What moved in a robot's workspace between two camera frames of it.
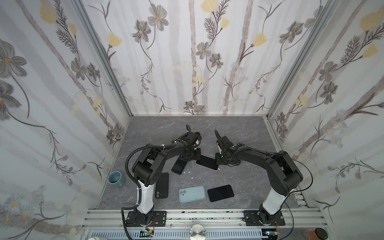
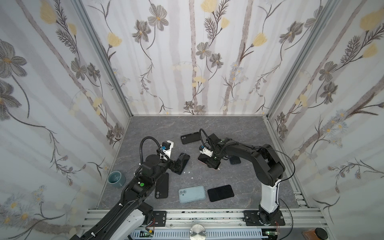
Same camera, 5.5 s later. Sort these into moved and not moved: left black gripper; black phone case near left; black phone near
Moved: left black gripper
Not moved: black phone case near left; black phone near
